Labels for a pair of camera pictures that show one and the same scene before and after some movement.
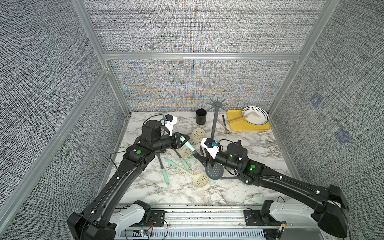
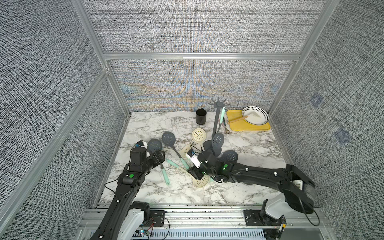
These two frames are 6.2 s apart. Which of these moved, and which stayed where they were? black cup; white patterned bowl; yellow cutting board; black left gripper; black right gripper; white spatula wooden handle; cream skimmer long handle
Moved: black left gripper; black right gripper
Stayed: cream skimmer long handle; white patterned bowl; black cup; white spatula wooden handle; yellow cutting board
